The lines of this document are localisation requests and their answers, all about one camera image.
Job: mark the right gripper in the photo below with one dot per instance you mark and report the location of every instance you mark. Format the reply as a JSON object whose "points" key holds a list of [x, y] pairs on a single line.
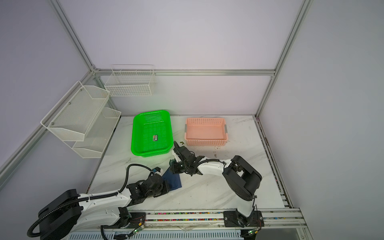
{"points": [[173, 165]]}

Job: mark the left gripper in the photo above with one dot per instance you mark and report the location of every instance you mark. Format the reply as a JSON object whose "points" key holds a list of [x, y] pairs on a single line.
{"points": [[165, 189]]}

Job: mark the dark blue paper napkin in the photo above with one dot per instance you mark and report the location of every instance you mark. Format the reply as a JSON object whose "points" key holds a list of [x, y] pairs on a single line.
{"points": [[172, 179]]}

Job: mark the green plastic basket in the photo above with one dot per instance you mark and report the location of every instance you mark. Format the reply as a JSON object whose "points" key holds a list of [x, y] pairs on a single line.
{"points": [[145, 126]]}

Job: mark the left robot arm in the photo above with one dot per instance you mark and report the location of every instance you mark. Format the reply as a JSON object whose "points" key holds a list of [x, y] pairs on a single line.
{"points": [[72, 212]]}

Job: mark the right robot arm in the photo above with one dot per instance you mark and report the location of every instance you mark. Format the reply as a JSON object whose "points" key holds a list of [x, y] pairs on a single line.
{"points": [[240, 176]]}

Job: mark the pink plastic basket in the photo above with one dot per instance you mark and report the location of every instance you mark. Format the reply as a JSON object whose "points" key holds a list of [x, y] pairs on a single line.
{"points": [[206, 132]]}

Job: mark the white mesh lower shelf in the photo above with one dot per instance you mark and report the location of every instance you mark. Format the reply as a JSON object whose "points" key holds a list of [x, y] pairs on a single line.
{"points": [[99, 136]]}

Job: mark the white mesh shelf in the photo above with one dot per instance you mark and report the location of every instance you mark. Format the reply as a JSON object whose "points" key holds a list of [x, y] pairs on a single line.
{"points": [[72, 118], [99, 136]]}

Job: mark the white mesh upper shelf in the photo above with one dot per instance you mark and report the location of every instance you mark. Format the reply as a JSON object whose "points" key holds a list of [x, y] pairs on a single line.
{"points": [[72, 118]]}

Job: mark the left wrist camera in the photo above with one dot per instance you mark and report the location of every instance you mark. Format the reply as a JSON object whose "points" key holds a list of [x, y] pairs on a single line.
{"points": [[157, 171]]}

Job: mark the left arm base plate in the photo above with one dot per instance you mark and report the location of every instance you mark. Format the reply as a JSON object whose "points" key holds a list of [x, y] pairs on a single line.
{"points": [[133, 220]]}

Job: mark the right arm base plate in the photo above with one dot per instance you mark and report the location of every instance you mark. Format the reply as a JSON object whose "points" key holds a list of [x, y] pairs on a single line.
{"points": [[235, 219]]}

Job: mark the white wire wall basket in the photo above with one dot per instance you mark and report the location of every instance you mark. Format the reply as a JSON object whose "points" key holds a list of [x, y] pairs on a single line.
{"points": [[131, 81]]}

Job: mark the aluminium mounting rail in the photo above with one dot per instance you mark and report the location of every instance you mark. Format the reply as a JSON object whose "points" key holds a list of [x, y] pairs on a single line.
{"points": [[186, 219]]}

